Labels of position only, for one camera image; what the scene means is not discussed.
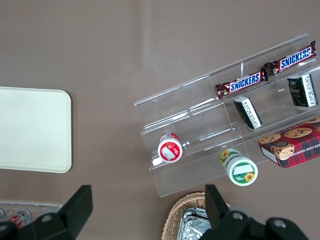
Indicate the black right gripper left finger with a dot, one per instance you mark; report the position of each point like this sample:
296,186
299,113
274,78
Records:
75,210

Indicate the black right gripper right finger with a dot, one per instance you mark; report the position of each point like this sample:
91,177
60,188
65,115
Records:
217,207

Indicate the woven wicker basket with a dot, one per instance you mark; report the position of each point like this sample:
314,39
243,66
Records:
172,220

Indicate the cream rectangular tray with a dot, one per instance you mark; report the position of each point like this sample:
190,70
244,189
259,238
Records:
32,130

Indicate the aluminium foil container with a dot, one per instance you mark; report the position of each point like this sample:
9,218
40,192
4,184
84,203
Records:
193,225

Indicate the clear acrylic can holder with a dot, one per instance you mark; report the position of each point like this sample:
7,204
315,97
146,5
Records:
37,207

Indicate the green sunflower lidded cup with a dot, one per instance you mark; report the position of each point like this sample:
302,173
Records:
242,171

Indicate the red white drink can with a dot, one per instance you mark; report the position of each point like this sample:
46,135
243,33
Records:
21,217

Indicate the red strawberry lidded cup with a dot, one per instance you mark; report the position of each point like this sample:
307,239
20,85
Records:
170,151

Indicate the small black white box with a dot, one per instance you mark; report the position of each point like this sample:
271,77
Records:
302,90
247,112

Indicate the clear acrylic tiered shelf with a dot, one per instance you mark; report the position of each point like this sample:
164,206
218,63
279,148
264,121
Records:
190,110

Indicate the red tartan cookie box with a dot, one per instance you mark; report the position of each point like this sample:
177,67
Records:
297,145

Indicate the Snickers chocolate bar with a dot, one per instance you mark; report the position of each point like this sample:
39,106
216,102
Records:
292,59
243,83

